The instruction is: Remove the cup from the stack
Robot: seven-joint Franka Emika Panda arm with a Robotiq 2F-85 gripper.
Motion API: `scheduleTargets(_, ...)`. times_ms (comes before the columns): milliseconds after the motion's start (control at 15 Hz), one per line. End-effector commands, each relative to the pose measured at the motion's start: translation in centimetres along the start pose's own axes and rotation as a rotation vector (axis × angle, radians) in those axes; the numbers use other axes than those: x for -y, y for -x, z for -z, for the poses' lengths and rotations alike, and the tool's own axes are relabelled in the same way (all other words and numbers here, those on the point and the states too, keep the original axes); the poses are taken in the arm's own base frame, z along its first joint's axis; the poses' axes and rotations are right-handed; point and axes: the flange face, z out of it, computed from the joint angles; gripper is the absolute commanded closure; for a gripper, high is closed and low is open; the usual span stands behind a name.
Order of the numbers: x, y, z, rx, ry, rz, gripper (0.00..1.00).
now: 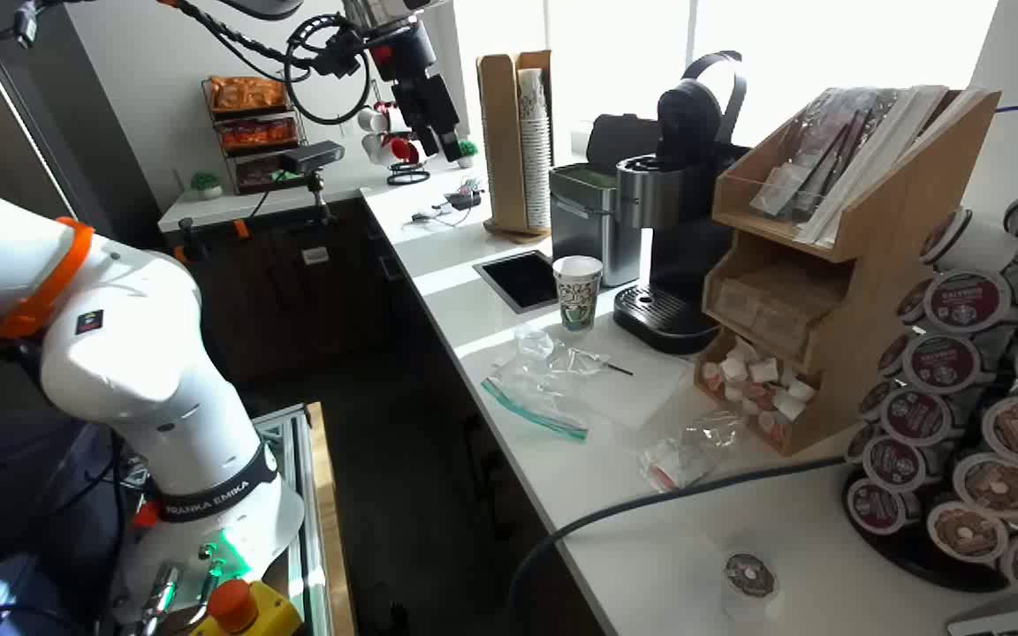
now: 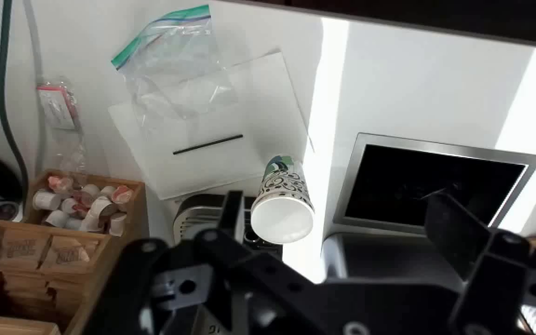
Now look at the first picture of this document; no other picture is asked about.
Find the coffee pod carousel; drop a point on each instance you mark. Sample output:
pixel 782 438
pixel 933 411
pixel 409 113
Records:
pixel 933 465

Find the single coffee pod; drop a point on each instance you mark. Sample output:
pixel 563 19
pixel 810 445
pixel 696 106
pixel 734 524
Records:
pixel 750 576

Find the small clear wrapper bag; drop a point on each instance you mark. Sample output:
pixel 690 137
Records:
pixel 686 453

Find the wooden cup dispenser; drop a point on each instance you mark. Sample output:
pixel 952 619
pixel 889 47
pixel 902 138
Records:
pixel 501 111

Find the patterned paper cup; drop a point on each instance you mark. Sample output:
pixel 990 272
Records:
pixel 576 282
pixel 576 319

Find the patterned bottom paper cup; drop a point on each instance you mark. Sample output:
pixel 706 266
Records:
pixel 576 319

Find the stack of paper cups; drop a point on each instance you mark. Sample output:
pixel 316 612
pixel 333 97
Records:
pixel 534 147

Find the clear plastic bag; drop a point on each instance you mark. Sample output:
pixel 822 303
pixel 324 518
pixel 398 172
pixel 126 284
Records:
pixel 554 385

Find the black coffee machine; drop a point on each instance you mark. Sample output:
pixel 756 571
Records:
pixel 660 239

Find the yellow emergency stop button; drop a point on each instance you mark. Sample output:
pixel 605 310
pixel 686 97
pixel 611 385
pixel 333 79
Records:
pixel 248 608

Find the countertop trash chute frame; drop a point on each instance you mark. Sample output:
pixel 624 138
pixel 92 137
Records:
pixel 519 282

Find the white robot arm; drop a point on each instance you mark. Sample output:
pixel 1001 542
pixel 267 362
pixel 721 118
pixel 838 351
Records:
pixel 122 344

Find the steel trash bin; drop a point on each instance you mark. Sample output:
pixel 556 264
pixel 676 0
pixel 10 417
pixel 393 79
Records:
pixel 585 222

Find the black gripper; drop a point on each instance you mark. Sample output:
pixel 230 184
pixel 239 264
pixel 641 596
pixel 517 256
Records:
pixel 405 59

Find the snack shelf rack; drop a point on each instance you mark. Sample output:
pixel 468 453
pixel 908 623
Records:
pixel 258 137

